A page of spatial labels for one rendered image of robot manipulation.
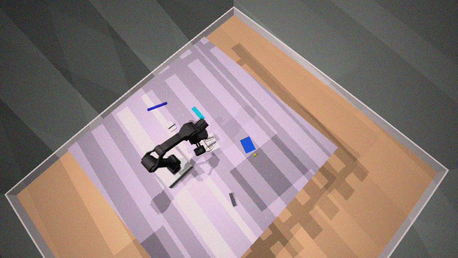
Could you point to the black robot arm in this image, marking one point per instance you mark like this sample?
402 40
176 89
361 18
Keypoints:
188 131

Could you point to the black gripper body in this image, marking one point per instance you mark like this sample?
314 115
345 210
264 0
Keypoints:
200 149

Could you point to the cyan flat bar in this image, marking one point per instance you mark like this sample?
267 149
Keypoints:
198 113

